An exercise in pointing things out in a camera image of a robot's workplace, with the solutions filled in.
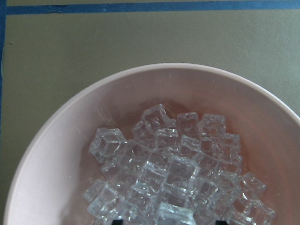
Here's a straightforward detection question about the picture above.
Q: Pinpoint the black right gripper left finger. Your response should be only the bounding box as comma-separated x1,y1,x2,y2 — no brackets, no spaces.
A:
112,219,123,225

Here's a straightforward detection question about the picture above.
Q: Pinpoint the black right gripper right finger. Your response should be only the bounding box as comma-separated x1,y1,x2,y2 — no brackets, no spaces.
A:
215,220,227,225

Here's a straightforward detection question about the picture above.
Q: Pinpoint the pile of clear ice cubes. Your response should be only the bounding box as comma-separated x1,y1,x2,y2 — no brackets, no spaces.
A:
83,104,276,225

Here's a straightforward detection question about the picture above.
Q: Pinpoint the pink bowl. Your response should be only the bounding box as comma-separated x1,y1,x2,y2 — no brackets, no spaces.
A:
4,63,300,225

